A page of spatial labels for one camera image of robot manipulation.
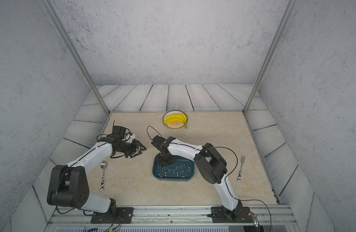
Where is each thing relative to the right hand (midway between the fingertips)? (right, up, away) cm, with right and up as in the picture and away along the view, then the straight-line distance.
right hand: (163, 165), depth 89 cm
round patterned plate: (+6, +24, +23) cm, 34 cm away
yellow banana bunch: (+9, +30, +23) cm, 39 cm away
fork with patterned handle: (+50, +2, +5) cm, 50 cm away
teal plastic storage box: (+12, -3, 0) cm, 12 cm away
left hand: (-10, +10, -2) cm, 14 cm away
